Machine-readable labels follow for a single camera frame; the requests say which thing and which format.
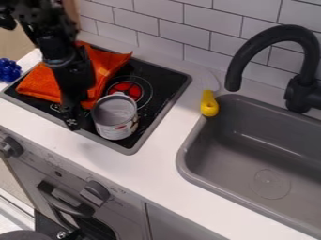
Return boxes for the blue toy grapes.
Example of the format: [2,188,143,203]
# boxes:
[0,57,23,83]

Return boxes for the grey can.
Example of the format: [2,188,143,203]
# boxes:
[90,92,141,141]

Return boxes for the toy stove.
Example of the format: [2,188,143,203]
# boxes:
[0,43,193,157]

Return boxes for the orange cloth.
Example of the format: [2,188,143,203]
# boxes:
[15,40,134,111]

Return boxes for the yellow toy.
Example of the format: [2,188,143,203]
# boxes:
[199,89,222,118]

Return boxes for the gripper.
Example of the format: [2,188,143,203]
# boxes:
[49,43,99,132]

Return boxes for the black tap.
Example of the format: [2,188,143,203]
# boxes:
[222,23,321,114]

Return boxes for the toy sink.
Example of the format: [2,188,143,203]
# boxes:
[174,93,321,240]

